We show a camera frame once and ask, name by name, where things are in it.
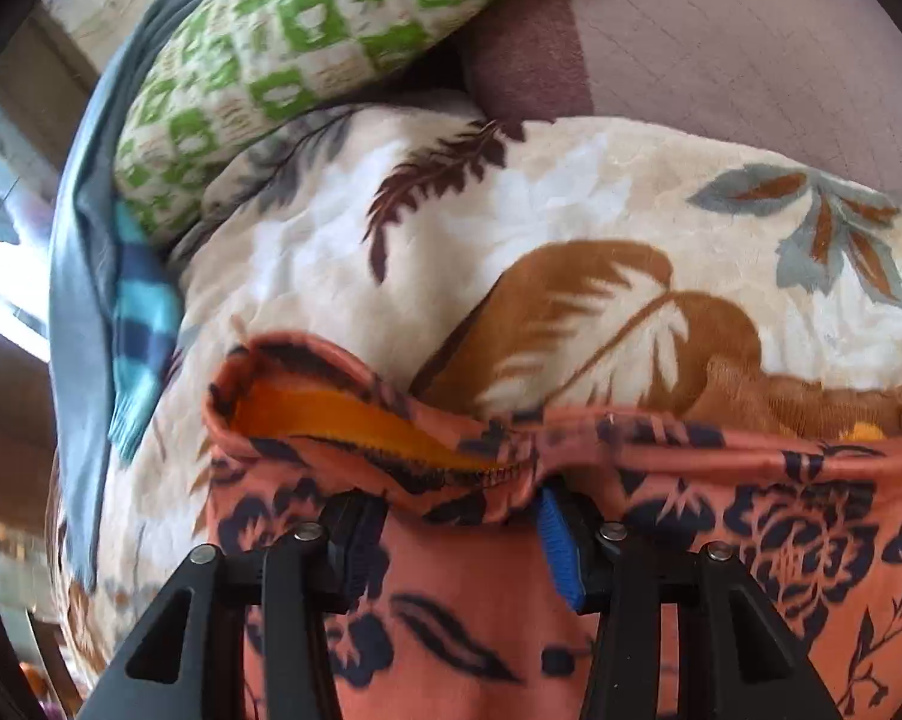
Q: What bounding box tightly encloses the orange floral blouse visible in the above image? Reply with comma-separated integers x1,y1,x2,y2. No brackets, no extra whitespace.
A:
203,334,902,720

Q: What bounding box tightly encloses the teal striped cloth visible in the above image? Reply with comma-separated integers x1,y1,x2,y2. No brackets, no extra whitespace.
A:
107,199,185,462

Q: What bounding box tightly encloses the wooden stained-glass door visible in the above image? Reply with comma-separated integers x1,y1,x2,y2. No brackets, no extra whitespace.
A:
0,4,103,526

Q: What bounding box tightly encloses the pink quilted sofa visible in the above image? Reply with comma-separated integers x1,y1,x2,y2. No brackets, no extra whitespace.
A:
451,0,902,188

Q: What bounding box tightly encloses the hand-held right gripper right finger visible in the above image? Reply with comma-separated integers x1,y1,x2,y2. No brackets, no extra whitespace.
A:
535,487,846,720

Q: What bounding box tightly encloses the blue cloth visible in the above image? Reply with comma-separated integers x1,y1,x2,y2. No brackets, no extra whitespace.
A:
46,0,219,593

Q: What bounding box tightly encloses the cream leaf-print blanket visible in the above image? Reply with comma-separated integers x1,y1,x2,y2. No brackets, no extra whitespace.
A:
49,101,902,720

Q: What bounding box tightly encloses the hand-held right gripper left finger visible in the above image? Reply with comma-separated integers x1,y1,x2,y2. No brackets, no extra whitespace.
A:
79,491,390,720

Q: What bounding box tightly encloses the green checked pillow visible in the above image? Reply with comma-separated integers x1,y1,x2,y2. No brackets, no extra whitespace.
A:
113,0,692,245

